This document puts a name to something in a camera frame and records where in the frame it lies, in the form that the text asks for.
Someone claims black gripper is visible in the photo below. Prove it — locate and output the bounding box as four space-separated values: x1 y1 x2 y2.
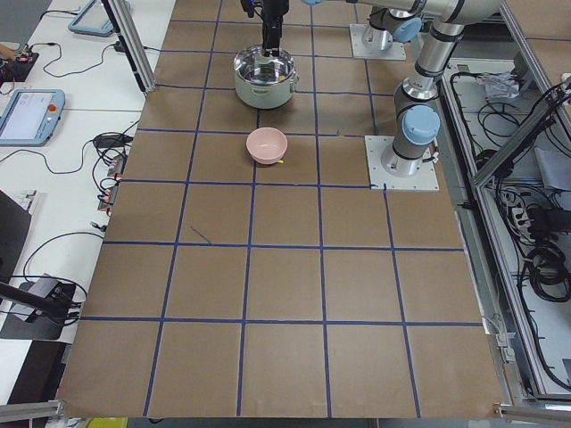
261 0 286 58

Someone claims glass pot lid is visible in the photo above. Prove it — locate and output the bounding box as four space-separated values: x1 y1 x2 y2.
234 45 296 86

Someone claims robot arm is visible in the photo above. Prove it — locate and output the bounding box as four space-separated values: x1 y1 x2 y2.
366 0 501 178
261 0 289 57

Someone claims pale green steel pot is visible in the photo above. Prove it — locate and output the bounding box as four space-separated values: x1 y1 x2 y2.
234 67 299 110

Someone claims pink bowl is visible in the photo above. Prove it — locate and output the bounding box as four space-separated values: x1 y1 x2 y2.
245 128 288 165

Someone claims blue teach pendant far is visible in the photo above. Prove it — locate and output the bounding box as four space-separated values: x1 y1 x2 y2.
68 0 114 37

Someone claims blue teach pendant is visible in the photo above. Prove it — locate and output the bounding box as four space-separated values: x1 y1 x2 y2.
1 89 65 147
68 0 114 37

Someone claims blue teach pendant near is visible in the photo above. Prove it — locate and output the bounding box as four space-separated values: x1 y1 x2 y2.
1 89 65 147

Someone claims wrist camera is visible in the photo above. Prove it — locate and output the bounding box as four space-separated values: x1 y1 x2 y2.
240 0 259 18

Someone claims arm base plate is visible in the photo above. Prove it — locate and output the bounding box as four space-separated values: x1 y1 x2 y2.
349 24 406 61
365 136 440 192

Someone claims aluminium frame post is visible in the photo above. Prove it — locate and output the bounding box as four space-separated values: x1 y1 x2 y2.
102 0 156 94

